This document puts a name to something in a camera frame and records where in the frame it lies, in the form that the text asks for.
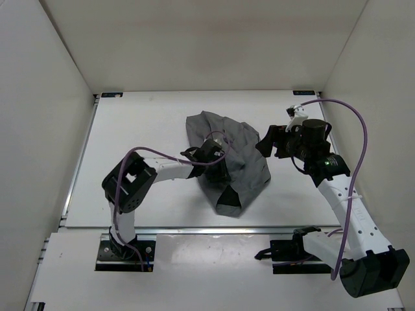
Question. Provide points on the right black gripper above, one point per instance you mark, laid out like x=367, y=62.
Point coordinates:
x=275, y=138

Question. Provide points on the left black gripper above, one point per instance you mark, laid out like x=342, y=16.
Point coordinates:
x=221, y=174

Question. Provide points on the grey pleated skirt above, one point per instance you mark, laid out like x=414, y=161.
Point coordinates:
x=232, y=185

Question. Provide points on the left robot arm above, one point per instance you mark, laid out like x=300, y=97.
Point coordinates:
x=127, y=184

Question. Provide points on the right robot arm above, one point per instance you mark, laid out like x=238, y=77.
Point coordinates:
x=367, y=263

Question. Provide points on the right blue corner label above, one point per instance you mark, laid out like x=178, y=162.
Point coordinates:
x=303, y=93

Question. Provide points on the blue corner label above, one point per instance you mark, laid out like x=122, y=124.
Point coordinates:
x=303, y=93
x=111, y=94

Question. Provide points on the left blue corner label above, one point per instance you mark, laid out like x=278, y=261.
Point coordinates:
x=111, y=94

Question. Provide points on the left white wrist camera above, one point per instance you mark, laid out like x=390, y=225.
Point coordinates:
x=216, y=145

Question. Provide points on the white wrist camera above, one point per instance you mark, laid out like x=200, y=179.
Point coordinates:
x=216, y=145
x=297, y=115

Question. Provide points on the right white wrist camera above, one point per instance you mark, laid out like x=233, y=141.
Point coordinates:
x=297, y=115

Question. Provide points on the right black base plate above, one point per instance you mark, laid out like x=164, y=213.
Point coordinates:
x=289, y=257

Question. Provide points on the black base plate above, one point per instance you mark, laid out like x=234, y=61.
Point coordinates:
x=124, y=259
x=289, y=257

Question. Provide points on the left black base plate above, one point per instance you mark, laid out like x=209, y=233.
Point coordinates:
x=124, y=259

